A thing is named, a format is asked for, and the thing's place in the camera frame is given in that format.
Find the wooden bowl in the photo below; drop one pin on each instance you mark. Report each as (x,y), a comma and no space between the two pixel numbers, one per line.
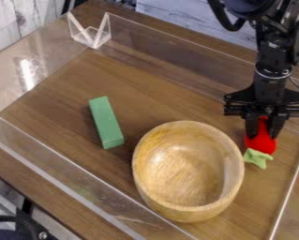
(187,170)

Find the black table clamp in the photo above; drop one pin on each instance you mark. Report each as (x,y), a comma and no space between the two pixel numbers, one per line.
(28,226)

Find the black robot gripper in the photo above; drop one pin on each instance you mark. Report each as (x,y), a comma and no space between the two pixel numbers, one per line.
(265,98)

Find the red plush strawberry toy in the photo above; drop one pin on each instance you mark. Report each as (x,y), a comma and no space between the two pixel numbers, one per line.
(261,146)

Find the green rectangular block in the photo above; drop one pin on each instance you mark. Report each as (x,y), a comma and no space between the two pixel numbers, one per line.
(107,126)

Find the clear acrylic tray enclosure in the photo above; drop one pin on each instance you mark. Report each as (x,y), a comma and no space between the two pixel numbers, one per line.
(159,79)

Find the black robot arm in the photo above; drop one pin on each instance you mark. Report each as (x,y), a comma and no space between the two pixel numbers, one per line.
(274,18)

